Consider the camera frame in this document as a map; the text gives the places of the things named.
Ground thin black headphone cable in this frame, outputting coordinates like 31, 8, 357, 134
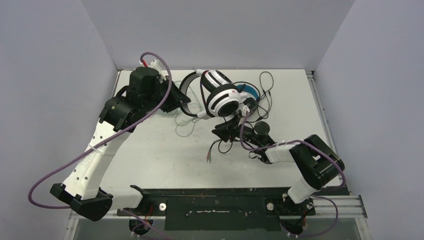
248, 71, 275, 125

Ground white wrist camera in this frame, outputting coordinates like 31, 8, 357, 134
238, 103, 251, 117
147, 58, 168, 80

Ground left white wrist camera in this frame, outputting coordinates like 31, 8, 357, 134
147, 58, 168, 80

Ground mint green headphone cable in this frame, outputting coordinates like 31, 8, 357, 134
173, 102, 203, 138

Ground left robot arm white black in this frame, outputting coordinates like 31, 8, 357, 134
50, 67, 191, 222

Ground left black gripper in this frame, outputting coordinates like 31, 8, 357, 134
142, 75, 191, 114

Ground black blue headphones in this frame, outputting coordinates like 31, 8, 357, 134
234, 81, 260, 114

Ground mint green headphones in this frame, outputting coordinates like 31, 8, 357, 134
158, 107, 180, 116

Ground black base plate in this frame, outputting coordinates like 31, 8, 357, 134
130, 187, 316, 231

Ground aluminium frame rail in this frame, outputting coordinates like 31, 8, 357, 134
305, 70, 368, 219

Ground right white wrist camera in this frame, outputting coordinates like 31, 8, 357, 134
238, 103, 251, 117

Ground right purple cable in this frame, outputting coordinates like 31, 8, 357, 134
239, 110, 347, 239

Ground white black headphones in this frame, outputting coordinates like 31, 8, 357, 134
179, 69, 248, 120

